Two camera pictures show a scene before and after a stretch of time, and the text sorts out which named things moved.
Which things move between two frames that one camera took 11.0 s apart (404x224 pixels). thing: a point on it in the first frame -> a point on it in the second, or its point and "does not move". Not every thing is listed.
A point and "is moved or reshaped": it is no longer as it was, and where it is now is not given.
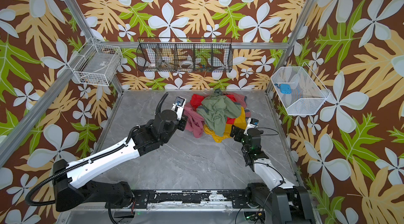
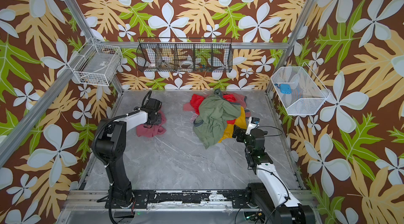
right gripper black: (238, 132) does not move
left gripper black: (183, 121) -> (159, 119)
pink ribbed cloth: (195, 122) is moved or reshaped
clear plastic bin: (308, 92) does not move
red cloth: (196, 99) does not move
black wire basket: (184, 54) does not move
